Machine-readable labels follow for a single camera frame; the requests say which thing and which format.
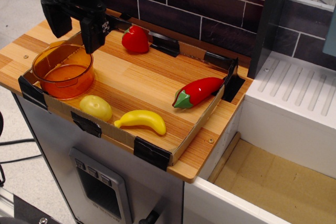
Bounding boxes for orange transparent plastic pot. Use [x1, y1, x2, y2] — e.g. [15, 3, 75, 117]
[32, 41, 95, 100]

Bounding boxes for yellow plastic toy potato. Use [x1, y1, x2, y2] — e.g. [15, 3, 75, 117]
[79, 95, 112, 121]

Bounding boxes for grey toy dishwasher cabinet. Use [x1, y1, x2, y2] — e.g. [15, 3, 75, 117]
[15, 95, 184, 223]

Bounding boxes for black floor cables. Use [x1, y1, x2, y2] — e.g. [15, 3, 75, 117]
[0, 111, 43, 188]

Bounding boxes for dark grey vertical post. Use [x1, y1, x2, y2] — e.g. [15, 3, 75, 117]
[247, 0, 285, 79]

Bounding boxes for white toy sink unit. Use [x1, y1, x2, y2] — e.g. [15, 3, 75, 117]
[183, 52, 335, 223]

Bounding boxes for red plastic toy chili pepper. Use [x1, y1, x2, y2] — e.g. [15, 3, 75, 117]
[172, 77, 224, 109]

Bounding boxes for red plastic toy strawberry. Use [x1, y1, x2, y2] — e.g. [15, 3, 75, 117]
[121, 25, 149, 54]

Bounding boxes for yellow plastic toy banana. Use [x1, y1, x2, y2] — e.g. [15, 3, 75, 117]
[114, 110, 166, 135]

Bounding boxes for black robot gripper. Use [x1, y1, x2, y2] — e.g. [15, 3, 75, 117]
[40, 0, 109, 54]

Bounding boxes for cardboard fence with black tape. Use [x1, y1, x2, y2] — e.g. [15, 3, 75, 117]
[18, 16, 251, 180]

